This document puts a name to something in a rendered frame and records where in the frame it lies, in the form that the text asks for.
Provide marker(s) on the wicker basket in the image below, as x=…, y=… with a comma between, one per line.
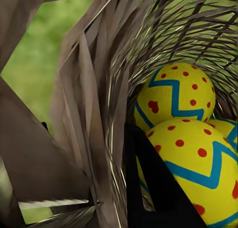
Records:
x=103, y=64

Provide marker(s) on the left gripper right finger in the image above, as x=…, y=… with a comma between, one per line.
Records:
x=173, y=209

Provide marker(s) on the easter egg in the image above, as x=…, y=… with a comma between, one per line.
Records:
x=176, y=90
x=204, y=164
x=228, y=128

